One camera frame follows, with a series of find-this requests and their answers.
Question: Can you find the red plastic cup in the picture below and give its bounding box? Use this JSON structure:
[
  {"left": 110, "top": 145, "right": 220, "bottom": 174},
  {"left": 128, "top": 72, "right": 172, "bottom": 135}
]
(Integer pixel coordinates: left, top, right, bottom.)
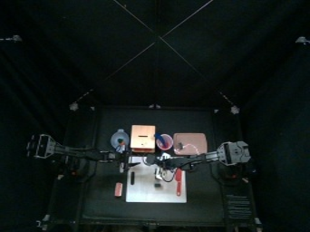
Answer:
[{"left": 156, "top": 133, "right": 176, "bottom": 151}]

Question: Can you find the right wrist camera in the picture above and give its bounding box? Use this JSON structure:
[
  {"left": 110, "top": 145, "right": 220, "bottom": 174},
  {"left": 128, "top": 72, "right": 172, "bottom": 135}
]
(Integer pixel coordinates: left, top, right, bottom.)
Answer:
[{"left": 146, "top": 154, "right": 158, "bottom": 166}]

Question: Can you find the wooden box with red panel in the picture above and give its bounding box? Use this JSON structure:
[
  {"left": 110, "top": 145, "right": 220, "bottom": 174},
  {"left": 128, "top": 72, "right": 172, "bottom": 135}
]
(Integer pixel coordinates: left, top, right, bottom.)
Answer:
[{"left": 130, "top": 124, "right": 157, "bottom": 154}]

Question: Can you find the blue utensil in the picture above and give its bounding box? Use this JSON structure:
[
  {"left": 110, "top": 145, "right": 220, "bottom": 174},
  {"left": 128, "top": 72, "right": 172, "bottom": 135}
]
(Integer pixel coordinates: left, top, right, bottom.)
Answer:
[{"left": 156, "top": 134, "right": 168, "bottom": 147}]

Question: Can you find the thin diagonal cord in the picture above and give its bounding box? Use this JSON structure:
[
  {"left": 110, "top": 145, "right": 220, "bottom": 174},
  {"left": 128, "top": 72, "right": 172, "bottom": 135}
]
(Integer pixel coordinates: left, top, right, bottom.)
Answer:
[
  {"left": 113, "top": 0, "right": 237, "bottom": 107},
  {"left": 74, "top": 0, "right": 214, "bottom": 104}
]

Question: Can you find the red rectangular block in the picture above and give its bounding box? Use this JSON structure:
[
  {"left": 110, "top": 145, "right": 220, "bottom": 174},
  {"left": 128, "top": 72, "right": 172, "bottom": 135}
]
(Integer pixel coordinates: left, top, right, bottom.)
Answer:
[{"left": 114, "top": 181, "right": 124, "bottom": 198}]

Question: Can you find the pink plate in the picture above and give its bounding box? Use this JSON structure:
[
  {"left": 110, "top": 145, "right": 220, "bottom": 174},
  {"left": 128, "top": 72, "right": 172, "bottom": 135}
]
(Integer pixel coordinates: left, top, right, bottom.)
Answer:
[{"left": 173, "top": 132, "right": 209, "bottom": 156}]

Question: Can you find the grey bowl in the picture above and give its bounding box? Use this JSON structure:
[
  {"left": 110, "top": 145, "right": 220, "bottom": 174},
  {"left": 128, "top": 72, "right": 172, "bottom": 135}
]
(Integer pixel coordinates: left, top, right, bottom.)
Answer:
[{"left": 110, "top": 129, "right": 132, "bottom": 150}]

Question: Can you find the white cutting board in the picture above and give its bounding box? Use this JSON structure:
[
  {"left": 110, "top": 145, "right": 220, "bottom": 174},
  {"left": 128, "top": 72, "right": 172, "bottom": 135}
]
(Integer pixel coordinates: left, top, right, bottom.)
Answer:
[{"left": 125, "top": 155, "right": 188, "bottom": 204}]

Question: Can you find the white text label sticker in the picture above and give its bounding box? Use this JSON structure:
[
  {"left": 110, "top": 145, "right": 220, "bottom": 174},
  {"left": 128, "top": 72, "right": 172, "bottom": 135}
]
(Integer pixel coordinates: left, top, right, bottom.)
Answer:
[{"left": 226, "top": 194, "right": 253, "bottom": 221}]

